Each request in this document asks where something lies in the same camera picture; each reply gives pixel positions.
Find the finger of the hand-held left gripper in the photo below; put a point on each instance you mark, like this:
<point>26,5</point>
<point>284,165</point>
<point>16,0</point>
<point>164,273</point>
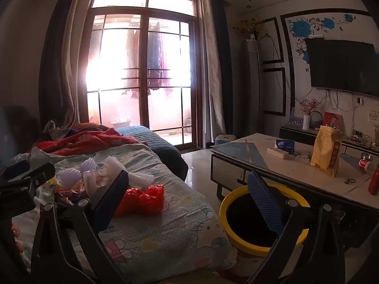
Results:
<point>17,168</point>
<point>41,173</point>

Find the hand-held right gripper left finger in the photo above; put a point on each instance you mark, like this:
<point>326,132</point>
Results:
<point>112,195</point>

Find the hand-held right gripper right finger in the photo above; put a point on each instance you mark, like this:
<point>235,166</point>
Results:
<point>265,201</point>

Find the yellow rimmed trash bin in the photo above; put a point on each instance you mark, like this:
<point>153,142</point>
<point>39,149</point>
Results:
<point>231,230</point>

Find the white plastic bag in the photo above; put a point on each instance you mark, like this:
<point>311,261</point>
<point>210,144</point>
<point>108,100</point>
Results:
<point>91,183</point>

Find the purple foam fruit net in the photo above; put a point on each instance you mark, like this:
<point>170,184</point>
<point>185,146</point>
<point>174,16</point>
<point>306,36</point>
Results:
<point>88,165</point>
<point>69,179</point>

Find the white foam fruit net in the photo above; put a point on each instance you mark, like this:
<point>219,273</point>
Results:
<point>142,181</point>
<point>114,165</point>

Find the dark sofa backrest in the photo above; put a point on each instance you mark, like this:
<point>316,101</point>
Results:
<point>17,133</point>

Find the red plastic bag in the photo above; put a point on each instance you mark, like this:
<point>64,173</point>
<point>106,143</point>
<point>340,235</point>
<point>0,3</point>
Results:
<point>148,198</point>

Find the white coffee table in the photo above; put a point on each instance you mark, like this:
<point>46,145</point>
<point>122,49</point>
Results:
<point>296,171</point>

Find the grey cloth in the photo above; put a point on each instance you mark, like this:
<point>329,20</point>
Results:
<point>56,130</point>

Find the red flower print blanket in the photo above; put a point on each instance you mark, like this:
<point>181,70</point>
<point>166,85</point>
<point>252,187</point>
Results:
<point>88,142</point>

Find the blue tissue packet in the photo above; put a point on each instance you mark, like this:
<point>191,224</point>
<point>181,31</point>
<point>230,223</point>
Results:
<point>284,145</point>

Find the cartoon cat printed bedsheet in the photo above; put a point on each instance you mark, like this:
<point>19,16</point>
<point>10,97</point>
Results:
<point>165,230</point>

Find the blue quilted blanket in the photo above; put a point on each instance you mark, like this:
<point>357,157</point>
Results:
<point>142,136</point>

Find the pale blue round stool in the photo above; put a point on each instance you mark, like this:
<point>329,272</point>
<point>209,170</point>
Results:
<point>225,140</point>

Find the black television cabinet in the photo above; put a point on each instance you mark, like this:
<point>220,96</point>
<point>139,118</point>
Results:
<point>296,131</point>

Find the tan paper snack bag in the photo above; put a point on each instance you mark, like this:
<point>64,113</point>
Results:
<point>325,151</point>

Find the white vase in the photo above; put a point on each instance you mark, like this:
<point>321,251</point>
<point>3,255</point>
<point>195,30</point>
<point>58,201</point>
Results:
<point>306,122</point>

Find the round table mirror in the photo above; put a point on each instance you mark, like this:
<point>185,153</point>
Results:
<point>316,119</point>

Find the red picture card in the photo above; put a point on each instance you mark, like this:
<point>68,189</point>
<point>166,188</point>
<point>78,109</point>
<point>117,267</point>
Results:
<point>333,119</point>

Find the red drink can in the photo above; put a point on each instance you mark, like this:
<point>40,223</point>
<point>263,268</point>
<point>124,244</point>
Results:
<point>365,162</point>

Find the grey brown curtain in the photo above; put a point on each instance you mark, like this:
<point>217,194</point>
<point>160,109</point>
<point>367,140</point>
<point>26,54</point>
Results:
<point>59,65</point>

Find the red bottle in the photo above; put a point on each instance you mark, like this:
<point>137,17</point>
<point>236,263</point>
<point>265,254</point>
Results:
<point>374,183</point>

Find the grey standing air conditioner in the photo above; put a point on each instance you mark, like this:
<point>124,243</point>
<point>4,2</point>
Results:
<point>251,88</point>

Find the white and blue curtain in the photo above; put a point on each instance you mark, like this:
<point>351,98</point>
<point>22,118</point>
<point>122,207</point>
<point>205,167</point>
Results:
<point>217,80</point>

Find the wooden framed balcony door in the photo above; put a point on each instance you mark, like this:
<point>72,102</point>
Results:
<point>118,65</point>

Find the pink hanging garment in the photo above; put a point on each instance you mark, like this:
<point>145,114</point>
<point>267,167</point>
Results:
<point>131,53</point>

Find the purple hanging garment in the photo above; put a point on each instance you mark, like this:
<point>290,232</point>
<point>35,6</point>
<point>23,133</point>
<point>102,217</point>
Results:
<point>158,53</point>

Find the yellow artificial flowers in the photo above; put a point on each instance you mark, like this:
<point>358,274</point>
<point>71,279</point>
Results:
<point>247,26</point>

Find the wall socket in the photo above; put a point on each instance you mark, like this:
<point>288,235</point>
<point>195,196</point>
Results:
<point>360,101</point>

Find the paper wall note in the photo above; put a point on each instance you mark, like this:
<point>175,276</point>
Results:
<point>374,115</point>

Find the black wall television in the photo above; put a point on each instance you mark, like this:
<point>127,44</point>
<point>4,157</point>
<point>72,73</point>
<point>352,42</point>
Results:
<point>340,65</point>

